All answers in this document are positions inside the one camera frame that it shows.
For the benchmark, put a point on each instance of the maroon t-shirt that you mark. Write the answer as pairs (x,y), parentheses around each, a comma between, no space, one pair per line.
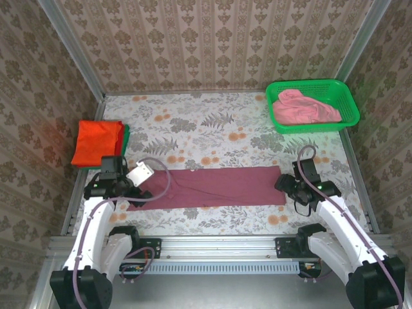
(225,190)

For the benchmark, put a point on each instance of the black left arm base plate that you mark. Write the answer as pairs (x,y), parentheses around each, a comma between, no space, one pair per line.
(153,248)

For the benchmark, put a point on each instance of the green t-shirt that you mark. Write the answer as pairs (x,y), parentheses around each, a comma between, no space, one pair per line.
(127,135)

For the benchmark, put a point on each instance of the black connector box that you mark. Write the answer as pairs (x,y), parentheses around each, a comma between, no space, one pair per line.
(310,269)
(132,269)

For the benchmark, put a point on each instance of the red t-shirt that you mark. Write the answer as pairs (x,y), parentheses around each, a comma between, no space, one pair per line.
(122,135)

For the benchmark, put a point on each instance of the grey metal sheet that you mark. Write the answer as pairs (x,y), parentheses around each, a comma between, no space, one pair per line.
(209,293)

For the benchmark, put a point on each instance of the aluminium mounting beam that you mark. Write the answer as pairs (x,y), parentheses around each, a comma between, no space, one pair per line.
(219,246)

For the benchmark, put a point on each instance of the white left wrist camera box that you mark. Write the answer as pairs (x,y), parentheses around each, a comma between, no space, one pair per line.
(140,174)

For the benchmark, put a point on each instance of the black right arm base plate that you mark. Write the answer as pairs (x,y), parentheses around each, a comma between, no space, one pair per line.
(284,248)

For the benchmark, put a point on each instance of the pink t-shirt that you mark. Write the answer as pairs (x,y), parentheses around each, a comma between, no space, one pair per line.
(302,109)

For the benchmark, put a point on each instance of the green plastic basket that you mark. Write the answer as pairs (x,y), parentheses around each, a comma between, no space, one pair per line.
(349,106)

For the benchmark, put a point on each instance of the floral tablecloth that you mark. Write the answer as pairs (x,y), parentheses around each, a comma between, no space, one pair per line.
(225,135)

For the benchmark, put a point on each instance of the orange t-shirt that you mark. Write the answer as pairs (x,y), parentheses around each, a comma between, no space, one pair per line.
(96,145)

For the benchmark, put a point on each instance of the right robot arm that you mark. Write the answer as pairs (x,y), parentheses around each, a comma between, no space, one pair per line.
(351,238)

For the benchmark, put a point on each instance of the aluminium frame post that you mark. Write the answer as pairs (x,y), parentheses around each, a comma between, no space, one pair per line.
(363,38)
(75,51)

